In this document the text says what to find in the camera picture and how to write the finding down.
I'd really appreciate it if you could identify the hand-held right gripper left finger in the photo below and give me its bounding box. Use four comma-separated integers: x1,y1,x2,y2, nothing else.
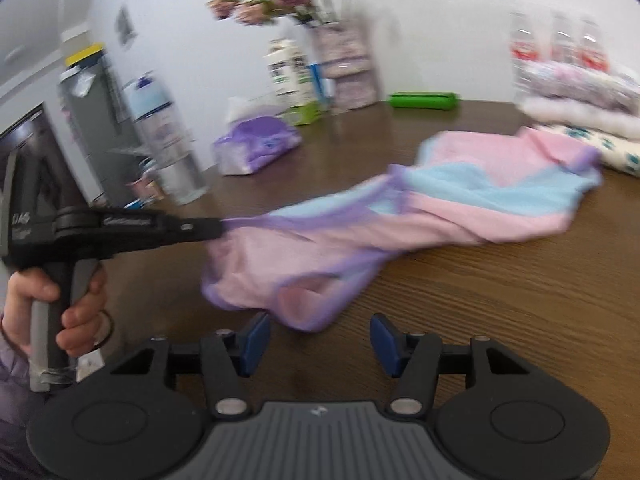
109,311,272,420

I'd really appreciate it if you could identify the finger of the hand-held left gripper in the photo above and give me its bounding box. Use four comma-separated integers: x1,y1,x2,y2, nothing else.
167,215,225,245

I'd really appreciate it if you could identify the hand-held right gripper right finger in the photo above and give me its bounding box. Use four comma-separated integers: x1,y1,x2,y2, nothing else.
369,312,532,420

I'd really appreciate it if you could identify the pink blue purple garment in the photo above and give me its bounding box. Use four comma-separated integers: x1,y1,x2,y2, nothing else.
200,127,604,333

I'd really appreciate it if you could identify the person's left forearm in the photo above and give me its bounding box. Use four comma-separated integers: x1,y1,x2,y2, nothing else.
0,312,56,443

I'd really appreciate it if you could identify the person's left hand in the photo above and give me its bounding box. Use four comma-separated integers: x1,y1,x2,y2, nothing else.
0,262,115,358

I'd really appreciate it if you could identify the black screen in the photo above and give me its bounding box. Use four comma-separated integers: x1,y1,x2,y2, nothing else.
0,102,68,221

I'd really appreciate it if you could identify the large clear blue-lid bottle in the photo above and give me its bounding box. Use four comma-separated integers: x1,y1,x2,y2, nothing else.
121,74,209,206

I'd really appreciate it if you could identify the purple tissue pack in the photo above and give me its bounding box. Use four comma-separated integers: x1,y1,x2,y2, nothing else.
211,96,304,177

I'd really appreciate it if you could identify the grey cabinet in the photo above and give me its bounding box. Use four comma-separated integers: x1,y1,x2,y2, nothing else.
58,52,147,207

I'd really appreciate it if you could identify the white milk carton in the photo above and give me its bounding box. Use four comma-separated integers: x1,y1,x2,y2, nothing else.
263,38,333,127

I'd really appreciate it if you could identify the yellow box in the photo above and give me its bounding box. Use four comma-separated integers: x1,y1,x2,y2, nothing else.
65,43,104,67

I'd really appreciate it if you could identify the mottled purple vase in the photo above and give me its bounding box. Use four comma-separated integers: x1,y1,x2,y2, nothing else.
310,21,379,112

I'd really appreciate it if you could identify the green rectangular box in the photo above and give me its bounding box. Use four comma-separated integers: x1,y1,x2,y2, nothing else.
388,91,460,110

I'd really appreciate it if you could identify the folded white fluffy cloth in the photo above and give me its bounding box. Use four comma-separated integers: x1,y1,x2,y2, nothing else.
519,97,640,139

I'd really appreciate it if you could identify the folded cream floral cloth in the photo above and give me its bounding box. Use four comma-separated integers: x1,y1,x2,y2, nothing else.
531,122,640,179

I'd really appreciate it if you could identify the clear plastic water bottle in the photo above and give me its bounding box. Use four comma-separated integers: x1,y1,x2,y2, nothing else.
550,12,583,67
509,11,551,102
580,17,614,75

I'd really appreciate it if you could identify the folded purple print cloth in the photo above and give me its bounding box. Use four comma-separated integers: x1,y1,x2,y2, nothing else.
521,60,640,112

